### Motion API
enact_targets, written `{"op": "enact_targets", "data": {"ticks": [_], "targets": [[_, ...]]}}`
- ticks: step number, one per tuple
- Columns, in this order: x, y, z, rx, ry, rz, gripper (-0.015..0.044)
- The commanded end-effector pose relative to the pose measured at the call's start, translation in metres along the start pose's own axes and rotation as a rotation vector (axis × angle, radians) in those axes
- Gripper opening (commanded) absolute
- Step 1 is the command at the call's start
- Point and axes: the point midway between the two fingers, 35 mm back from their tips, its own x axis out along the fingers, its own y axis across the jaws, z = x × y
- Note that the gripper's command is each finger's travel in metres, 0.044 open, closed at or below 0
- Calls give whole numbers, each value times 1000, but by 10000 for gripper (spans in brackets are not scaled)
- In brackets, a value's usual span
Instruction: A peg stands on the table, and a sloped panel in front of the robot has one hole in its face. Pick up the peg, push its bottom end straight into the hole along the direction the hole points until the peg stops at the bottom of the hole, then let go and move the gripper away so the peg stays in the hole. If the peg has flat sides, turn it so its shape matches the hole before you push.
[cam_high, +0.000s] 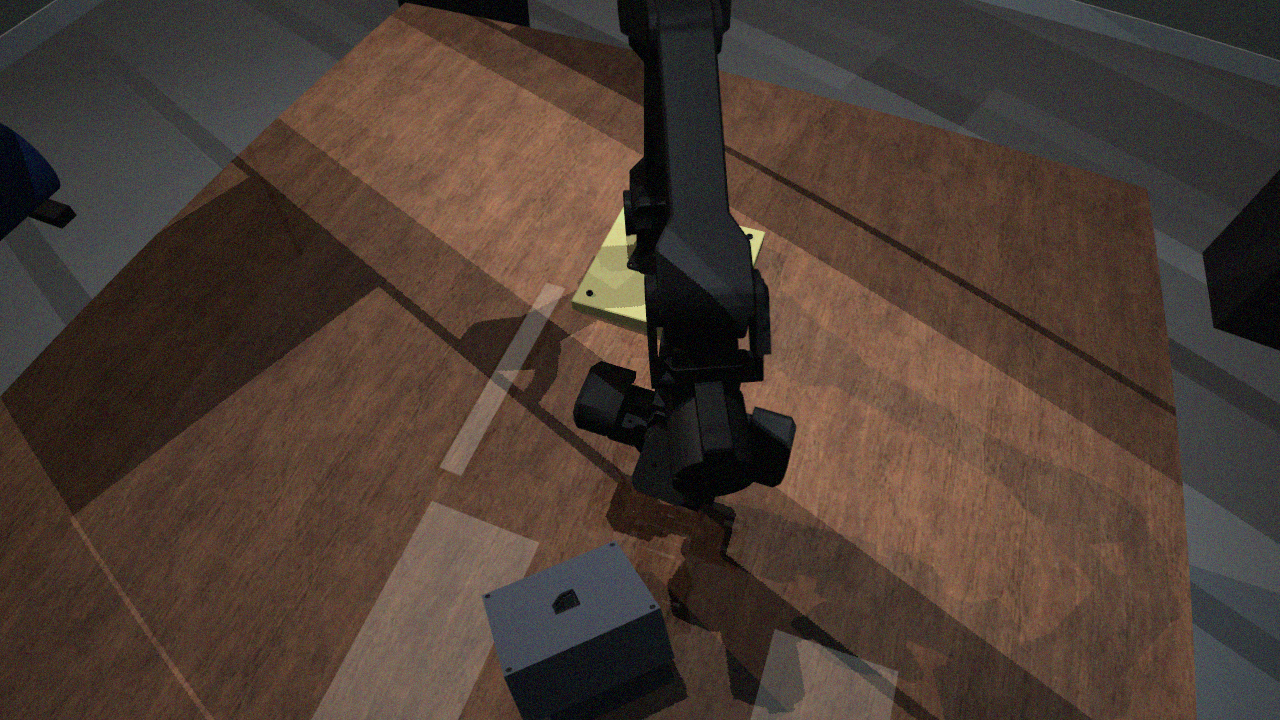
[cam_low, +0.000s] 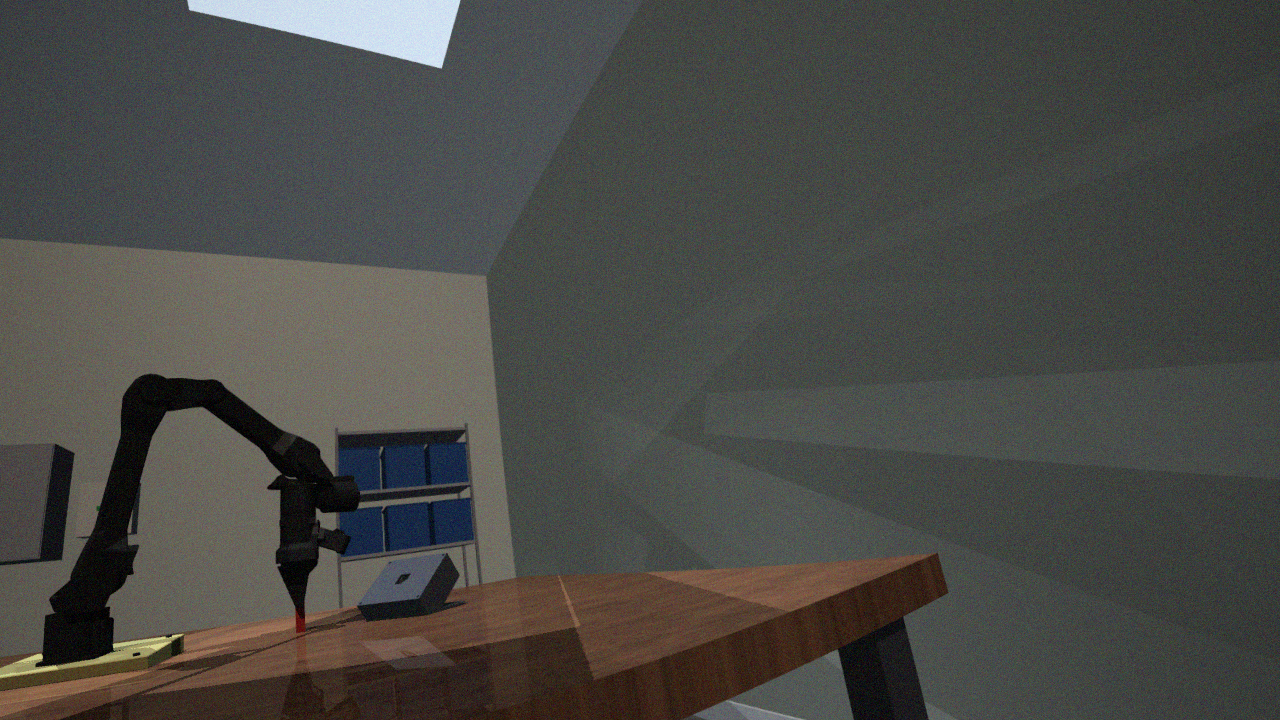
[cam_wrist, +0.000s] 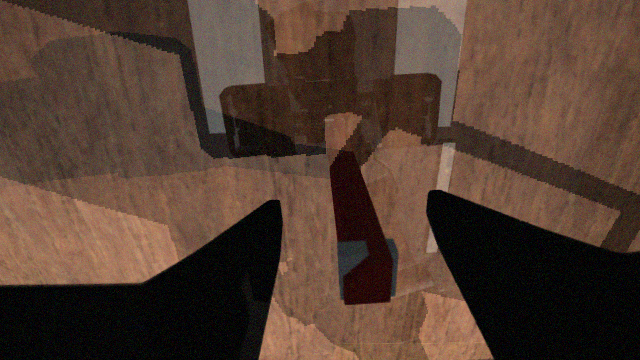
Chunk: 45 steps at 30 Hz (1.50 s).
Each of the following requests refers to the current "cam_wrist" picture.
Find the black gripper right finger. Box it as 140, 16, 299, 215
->
426, 190, 640, 360

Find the dark red peg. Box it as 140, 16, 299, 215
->
330, 152, 399, 305

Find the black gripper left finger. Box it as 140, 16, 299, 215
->
0, 200, 283, 360

